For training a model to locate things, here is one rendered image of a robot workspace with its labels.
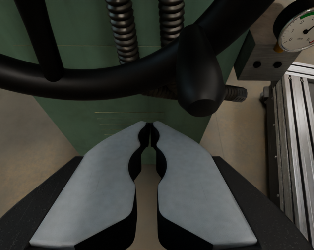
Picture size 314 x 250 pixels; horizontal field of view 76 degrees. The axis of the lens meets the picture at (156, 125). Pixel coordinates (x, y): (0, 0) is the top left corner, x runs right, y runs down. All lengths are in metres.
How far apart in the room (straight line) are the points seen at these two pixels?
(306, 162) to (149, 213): 0.55
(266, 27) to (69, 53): 0.34
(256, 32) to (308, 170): 0.51
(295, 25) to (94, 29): 0.29
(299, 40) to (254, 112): 0.79
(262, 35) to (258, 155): 0.69
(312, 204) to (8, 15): 0.81
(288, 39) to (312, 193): 0.51
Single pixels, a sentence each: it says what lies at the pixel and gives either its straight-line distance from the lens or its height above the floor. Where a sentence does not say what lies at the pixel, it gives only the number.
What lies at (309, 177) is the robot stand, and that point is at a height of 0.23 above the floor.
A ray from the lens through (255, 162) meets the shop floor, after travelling 0.98.
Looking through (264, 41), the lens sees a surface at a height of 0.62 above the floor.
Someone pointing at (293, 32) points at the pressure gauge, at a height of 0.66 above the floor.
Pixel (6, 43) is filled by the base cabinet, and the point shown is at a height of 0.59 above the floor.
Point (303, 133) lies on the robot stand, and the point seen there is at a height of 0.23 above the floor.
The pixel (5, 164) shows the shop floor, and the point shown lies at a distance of 1.07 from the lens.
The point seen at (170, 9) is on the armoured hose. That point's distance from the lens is 0.20.
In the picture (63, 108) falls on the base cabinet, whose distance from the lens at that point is 0.56.
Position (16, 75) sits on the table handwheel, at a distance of 0.20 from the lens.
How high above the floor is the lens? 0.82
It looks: 59 degrees down
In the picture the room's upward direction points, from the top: 1 degrees clockwise
